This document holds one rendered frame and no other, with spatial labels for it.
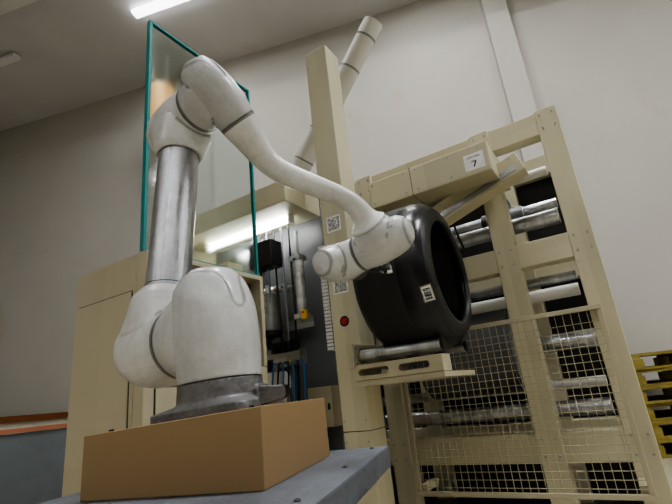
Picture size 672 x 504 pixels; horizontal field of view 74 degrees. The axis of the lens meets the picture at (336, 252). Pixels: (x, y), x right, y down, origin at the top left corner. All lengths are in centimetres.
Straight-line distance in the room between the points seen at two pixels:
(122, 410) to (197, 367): 73
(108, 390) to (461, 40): 652
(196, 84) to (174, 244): 39
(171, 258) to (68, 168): 818
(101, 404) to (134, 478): 84
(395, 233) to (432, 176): 105
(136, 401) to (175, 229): 59
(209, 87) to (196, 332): 62
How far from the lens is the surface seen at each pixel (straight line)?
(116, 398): 155
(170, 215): 112
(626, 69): 701
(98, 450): 84
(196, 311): 83
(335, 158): 215
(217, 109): 118
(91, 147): 906
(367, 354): 176
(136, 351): 98
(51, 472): 403
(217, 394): 80
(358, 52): 280
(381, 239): 115
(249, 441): 69
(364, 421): 187
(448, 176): 215
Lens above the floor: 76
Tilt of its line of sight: 18 degrees up
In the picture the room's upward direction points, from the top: 6 degrees counter-clockwise
